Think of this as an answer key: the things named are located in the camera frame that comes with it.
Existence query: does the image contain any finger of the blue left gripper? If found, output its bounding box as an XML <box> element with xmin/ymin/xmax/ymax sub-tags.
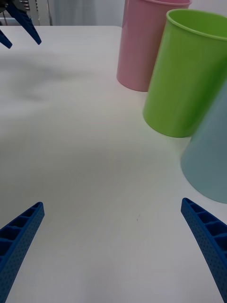
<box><xmin>0</xmin><ymin>29</ymin><xmax>13</xmax><ymax>50</ymax></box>
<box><xmin>4</xmin><ymin>2</ymin><xmax>43</xmax><ymax>46</ymax></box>

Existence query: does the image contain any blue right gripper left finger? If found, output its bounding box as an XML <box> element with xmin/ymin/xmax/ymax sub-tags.
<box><xmin>0</xmin><ymin>201</ymin><xmax>45</xmax><ymax>303</ymax></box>

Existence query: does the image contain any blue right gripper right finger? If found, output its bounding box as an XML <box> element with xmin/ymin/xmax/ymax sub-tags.
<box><xmin>181</xmin><ymin>197</ymin><xmax>227</xmax><ymax>303</ymax></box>

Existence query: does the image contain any pale blue plastic bin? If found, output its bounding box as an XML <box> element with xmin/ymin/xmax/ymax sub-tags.
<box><xmin>181</xmin><ymin>79</ymin><xmax>227</xmax><ymax>204</ymax></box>

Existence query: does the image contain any pink plastic bin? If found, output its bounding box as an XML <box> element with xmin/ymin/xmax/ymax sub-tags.
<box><xmin>116</xmin><ymin>0</ymin><xmax>192</xmax><ymax>92</ymax></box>

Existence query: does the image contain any yellow-green plastic bin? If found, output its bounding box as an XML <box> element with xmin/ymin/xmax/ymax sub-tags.
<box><xmin>142</xmin><ymin>9</ymin><xmax>227</xmax><ymax>138</ymax></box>

